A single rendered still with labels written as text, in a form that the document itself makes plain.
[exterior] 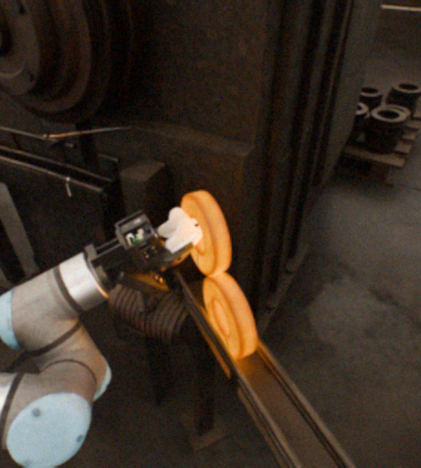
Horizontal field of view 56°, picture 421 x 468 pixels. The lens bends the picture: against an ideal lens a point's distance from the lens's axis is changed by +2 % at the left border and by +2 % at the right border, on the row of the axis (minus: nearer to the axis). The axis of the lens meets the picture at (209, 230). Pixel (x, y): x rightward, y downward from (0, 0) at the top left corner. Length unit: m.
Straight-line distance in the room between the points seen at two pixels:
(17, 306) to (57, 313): 0.06
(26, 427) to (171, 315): 0.49
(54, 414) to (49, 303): 0.18
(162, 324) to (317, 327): 0.82
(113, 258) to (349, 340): 1.18
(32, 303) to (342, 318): 1.30
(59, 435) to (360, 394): 1.15
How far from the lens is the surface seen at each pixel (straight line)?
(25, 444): 0.60
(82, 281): 0.66
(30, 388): 0.61
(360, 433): 1.49
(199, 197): 0.68
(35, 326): 0.69
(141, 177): 0.95
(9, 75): 0.97
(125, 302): 1.04
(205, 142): 0.93
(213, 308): 0.76
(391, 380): 1.62
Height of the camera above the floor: 1.31
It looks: 41 degrees down
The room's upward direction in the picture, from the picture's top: straight up
